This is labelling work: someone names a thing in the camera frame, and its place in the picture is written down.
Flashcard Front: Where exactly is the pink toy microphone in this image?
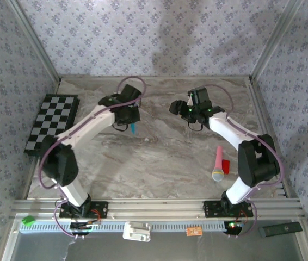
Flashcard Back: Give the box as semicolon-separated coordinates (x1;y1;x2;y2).
211;146;225;182

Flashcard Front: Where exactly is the black and grey checkerboard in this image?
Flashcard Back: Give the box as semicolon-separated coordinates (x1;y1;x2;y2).
23;94;81;158

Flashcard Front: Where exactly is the white plastic holder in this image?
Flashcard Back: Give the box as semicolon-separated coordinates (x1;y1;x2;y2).
122;221;152;243

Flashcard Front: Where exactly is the grey metal tray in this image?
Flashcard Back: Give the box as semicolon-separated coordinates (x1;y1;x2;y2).
1;217;308;261

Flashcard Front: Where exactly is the black rectangular bar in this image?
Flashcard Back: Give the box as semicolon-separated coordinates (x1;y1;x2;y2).
258;221;304;239

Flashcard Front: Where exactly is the green plastic block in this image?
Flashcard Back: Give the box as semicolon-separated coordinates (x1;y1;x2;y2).
21;215;37;227

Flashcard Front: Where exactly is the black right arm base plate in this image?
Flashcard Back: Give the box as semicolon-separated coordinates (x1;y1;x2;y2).
202;200;254;219

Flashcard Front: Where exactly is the aluminium mounting rail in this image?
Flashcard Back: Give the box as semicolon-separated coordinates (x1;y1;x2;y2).
10;198;306;220

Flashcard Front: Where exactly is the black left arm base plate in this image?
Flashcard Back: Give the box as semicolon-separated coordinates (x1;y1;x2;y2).
58;200;109;219

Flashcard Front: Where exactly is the aluminium frame post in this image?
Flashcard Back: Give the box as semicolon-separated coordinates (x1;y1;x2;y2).
8;0;61;84
250;0;303;82

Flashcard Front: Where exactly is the grey slotted cable duct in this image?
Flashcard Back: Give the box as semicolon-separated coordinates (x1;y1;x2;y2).
19;219;254;233

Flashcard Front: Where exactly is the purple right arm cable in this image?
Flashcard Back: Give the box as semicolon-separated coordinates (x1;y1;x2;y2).
205;84;285;240

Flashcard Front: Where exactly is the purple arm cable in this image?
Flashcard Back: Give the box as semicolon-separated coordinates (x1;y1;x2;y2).
205;84;285;240
38;76;147;240

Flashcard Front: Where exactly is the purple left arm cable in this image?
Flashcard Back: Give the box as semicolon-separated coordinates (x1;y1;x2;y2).
38;76;147;240

